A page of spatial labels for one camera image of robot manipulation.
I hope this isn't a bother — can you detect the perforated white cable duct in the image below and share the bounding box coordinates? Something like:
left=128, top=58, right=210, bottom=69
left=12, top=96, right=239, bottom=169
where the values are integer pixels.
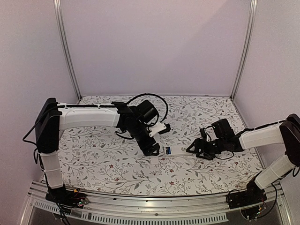
left=34, top=199, right=229, bottom=223

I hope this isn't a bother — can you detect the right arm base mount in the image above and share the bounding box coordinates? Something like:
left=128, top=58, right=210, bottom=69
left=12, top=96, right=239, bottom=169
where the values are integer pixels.
left=225, top=189, right=267, bottom=220

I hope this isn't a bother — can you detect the floral table mat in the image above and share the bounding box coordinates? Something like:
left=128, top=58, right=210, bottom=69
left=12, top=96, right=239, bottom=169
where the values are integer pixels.
left=59, top=96, right=262, bottom=196

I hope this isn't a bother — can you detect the right aluminium frame post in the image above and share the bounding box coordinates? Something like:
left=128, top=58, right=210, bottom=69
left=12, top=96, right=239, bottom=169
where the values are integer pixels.
left=230, top=0, right=258, bottom=101

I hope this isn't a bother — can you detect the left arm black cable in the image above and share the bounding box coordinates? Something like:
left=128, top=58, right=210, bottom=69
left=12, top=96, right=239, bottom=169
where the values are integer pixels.
left=126, top=93, right=170, bottom=122

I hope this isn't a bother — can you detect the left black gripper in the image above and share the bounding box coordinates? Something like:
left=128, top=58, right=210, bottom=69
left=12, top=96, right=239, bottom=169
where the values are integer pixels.
left=129, top=121, right=161, bottom=157

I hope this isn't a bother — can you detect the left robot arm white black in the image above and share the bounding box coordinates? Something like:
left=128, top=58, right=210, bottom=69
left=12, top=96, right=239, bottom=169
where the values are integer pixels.
left=31, top=98, right=160, bottom=203

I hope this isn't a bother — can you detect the white battery cover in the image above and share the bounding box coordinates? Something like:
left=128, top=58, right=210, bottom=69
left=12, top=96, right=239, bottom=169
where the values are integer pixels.
left=150, top=157, right=159, bottom=165

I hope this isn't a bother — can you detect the left aluminium frame post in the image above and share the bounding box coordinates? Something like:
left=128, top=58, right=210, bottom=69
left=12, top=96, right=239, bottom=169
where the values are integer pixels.
left=53, top=0, right=82, bottom=100

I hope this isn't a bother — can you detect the front aluminium rail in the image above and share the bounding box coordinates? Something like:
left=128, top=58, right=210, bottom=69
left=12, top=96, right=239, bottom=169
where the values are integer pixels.
left=28, top=181, right=284, bottom=215

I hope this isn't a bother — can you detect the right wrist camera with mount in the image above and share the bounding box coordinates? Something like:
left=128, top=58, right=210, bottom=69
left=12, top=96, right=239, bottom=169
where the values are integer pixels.
left=200, top=128, right=208, bottom=141

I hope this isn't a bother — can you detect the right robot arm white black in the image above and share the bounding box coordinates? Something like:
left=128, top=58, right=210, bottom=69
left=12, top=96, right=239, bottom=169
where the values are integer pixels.
left=186, top=114, right=300, bottom=204

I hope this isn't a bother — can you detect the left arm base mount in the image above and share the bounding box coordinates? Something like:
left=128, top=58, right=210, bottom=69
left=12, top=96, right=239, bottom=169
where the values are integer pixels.
left=45, top=187, right=89, bottom=209

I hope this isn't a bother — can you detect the white remote control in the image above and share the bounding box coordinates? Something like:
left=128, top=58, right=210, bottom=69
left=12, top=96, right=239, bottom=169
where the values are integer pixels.
left=163, top=146, right=191, bottom=157

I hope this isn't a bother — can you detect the aluminium frame post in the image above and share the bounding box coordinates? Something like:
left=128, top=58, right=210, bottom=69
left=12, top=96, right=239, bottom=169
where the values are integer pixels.
left=230, top=0, right=258, bottom=101
left=53, top=0, right=82, bottom=100

